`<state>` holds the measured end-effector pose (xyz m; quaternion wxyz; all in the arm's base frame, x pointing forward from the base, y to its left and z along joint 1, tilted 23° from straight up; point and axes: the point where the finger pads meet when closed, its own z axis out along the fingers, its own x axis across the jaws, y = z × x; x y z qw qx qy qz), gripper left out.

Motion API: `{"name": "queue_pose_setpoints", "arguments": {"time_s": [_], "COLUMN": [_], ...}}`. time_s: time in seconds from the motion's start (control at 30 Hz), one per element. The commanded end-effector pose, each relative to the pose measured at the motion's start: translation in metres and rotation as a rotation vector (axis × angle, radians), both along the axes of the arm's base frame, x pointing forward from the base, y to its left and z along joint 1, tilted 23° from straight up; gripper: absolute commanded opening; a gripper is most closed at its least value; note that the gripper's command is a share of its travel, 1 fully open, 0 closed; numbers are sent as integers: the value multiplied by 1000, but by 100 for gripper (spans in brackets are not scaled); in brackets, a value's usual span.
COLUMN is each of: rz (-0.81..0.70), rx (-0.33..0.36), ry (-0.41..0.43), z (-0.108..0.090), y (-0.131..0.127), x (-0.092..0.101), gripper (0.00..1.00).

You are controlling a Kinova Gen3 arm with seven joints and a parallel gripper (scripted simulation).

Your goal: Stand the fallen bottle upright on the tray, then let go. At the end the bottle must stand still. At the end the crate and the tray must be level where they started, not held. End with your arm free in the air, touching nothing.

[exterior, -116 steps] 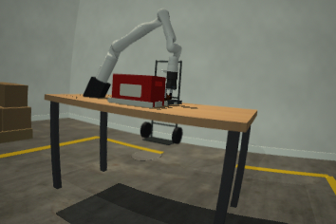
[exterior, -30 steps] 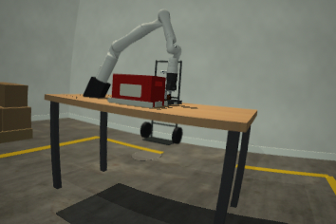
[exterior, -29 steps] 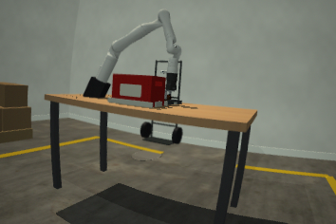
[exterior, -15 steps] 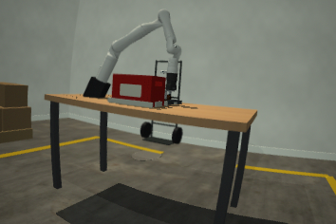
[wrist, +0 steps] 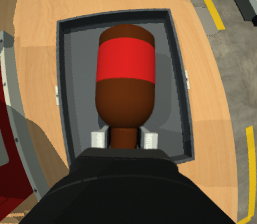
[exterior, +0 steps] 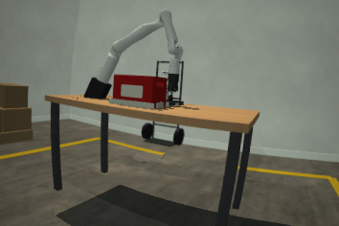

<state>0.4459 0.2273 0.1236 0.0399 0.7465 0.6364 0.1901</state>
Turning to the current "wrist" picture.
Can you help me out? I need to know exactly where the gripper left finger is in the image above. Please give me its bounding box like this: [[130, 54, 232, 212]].
[[91, 125, 111, 148]]

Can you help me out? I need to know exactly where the dark brown bottle with red label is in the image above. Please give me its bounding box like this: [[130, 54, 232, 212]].
[[95, 24, 155, 149]]

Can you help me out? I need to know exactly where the grey rectangular tray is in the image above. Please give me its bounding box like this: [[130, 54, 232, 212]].
[[56, 8, 195, 168]]

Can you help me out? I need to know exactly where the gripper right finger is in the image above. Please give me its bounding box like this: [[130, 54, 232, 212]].
[[137, 126, 158, 149]]

